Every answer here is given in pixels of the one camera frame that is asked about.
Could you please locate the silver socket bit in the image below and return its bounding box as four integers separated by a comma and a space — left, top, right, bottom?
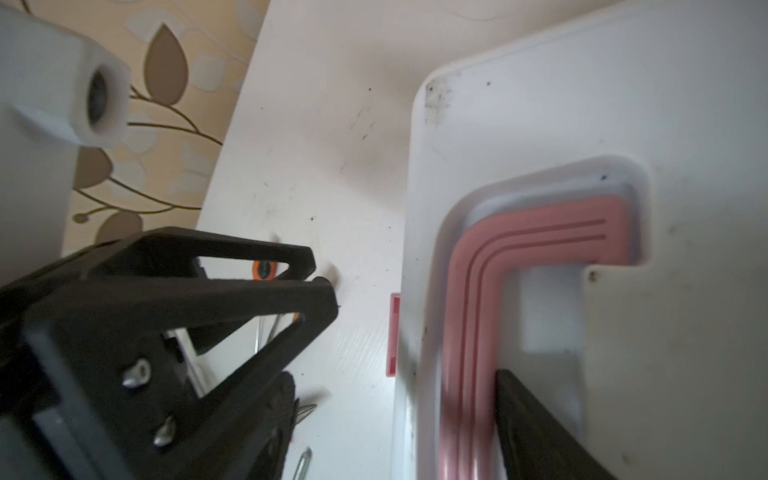
292, 447, 313, 480

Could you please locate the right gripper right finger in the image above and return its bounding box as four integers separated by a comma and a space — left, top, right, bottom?
494, 370, 615, 480

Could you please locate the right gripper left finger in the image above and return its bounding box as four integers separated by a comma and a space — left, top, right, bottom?
1, 228, 338, 479

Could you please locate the white blue plastic toolbox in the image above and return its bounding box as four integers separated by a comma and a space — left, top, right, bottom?
386, 1, 767, 479

